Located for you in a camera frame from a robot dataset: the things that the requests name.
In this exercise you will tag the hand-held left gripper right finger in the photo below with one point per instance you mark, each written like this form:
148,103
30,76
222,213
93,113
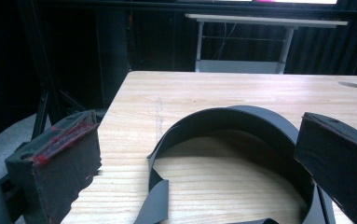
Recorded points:
344,165

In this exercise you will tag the white desk frame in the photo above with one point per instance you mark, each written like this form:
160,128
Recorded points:
260,20

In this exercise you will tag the black tripod stand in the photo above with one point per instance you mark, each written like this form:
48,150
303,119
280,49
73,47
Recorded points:
41,109

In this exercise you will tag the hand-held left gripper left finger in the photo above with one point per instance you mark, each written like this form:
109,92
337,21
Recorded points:
58,168

